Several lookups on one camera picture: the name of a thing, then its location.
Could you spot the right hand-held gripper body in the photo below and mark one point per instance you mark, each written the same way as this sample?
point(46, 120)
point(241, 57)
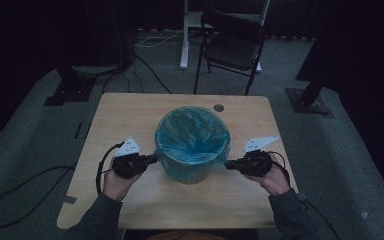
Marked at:
point(255, 161)

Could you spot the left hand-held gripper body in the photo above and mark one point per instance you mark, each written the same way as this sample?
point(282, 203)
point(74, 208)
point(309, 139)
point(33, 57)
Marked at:
point(130, 163)

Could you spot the green ribbed trash bin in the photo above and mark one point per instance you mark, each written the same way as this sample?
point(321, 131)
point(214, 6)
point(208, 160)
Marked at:
point(193, 179)

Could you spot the blue plastic trash bag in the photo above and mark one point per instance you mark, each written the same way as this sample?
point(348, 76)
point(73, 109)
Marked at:
point(193, 133)

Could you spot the person's left hand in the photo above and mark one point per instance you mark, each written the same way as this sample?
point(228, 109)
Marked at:
point(118, 186)

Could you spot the person's right hand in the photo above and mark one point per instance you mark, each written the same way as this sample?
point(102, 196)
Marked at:
point(275, 181)

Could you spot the round table grommet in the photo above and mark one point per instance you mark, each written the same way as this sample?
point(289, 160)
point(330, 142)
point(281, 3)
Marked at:
point(218, 107)

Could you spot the black floor tape strip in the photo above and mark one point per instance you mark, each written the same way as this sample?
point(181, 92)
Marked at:
point(78, 130)

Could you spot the black stand base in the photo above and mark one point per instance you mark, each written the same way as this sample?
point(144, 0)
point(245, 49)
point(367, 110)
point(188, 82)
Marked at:
point(308, 100)
point(71, 88)

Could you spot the black folding chair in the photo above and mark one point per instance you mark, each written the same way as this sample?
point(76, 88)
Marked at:
point(233, 46)

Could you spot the dark curtain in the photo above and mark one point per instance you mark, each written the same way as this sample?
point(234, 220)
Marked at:
point(363, 50)
point(20, 40)

